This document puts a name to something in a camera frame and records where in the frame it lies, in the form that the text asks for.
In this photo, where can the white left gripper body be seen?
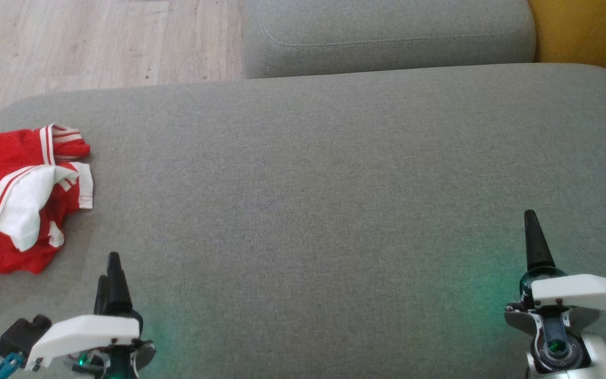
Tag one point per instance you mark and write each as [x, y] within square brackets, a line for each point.
[84, 331]

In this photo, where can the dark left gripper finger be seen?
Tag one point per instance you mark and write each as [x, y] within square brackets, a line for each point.
[118, 289]
[102, 297]

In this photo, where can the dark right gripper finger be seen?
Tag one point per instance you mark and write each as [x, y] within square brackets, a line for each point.
[537, 242]

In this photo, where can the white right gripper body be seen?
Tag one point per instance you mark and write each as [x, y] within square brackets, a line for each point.
[582, 292]

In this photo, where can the red white sports jersey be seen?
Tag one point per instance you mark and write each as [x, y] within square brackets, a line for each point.
[3, 158]

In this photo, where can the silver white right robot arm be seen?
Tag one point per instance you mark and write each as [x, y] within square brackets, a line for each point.
[597, 352]

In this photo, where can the large grey sofa seat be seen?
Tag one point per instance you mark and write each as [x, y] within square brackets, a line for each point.
[334, 200]

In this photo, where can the yellow sofa backrest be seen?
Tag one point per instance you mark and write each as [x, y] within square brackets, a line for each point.
[592, 31]

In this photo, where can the grey sofa cushion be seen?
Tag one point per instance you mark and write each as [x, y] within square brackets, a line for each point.
[387, 37]

